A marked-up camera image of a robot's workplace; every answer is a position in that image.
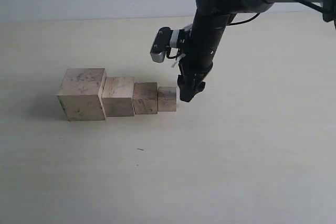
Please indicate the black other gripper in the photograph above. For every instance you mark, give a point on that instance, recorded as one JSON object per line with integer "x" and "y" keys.
{"x": 199, "y": 48}

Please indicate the smallest wooden cube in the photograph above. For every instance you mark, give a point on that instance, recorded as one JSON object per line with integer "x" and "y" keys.
{"x": 166, "y": 99}

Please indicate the second largest wooden cube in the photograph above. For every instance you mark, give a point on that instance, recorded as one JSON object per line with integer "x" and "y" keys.
{"x": 117, "y": 96}

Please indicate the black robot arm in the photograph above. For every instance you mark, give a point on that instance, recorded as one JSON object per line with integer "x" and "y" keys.
{"x": 219, "y": 12}

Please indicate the black object at right edge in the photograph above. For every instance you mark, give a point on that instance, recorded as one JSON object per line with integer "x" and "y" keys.
{"x": 329, "y": 15}

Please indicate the white cable tie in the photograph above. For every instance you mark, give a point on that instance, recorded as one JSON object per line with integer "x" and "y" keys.
{"x": 178, "y": 59}

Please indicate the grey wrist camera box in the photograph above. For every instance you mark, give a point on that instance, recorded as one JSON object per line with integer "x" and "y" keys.
{"x": 165, "y": 40}

